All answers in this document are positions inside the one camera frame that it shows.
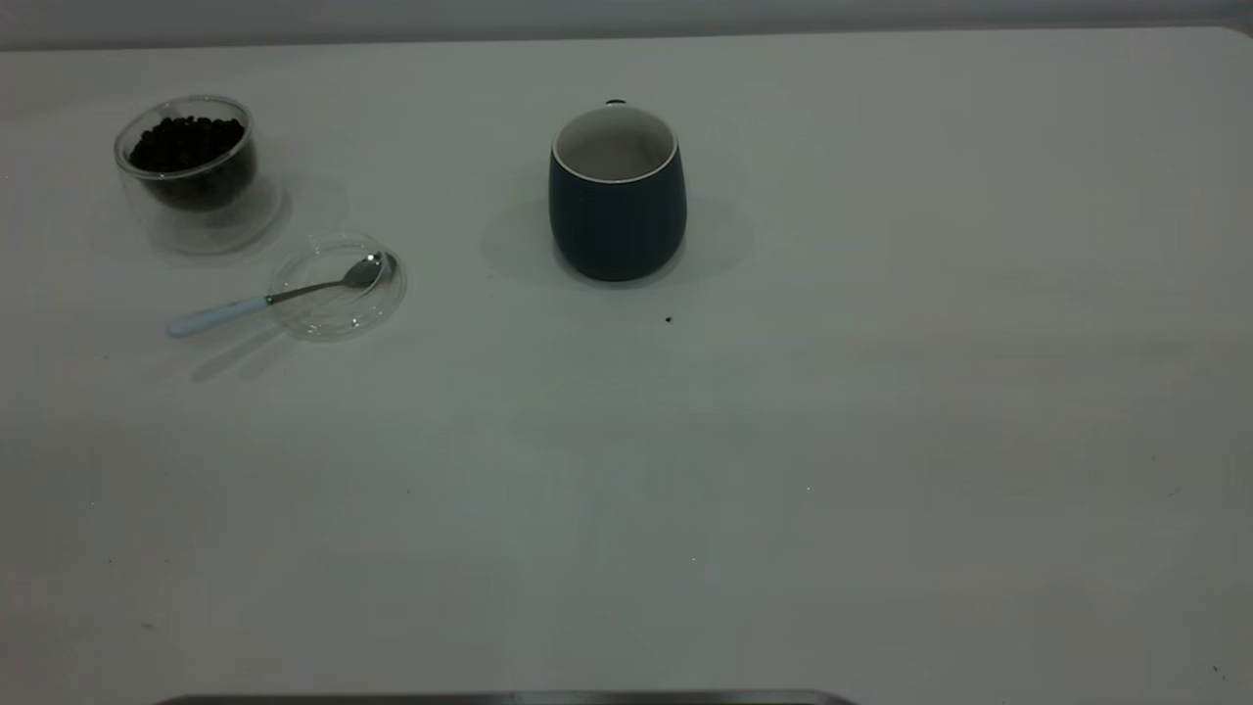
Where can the clear double-wall glass cup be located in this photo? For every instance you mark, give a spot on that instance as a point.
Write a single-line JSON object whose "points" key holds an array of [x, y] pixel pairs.
{"points": [[206, 220]]}

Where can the clear round glass lid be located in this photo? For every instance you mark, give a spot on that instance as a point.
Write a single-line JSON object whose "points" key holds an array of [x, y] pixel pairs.
{"points": [[338, 313]]}

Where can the dark blue ceramic mug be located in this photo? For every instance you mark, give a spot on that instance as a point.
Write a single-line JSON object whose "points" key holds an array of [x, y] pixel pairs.
{"points": [[617, 230]]}

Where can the dark coffee beans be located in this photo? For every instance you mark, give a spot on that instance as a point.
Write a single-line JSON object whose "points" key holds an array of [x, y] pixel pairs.
{"points": [[186, 152]]}

